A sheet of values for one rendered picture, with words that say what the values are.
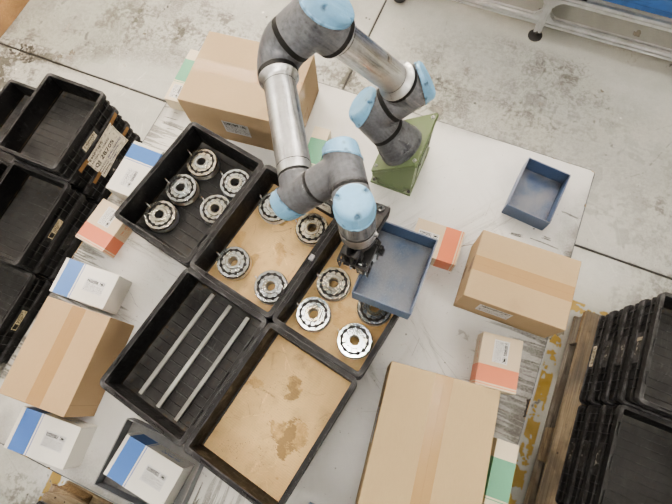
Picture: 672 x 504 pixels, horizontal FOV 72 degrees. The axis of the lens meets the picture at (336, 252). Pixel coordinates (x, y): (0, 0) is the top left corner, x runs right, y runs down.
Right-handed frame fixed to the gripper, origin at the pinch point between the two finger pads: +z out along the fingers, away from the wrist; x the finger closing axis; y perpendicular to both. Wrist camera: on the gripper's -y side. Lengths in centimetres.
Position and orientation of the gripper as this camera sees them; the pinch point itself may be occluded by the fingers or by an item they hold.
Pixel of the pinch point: (367, 256)
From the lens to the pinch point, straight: 115.2
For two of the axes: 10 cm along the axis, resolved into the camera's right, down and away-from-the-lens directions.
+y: -4.0, 8.7, -2.7
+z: 1.1, 3.4, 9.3
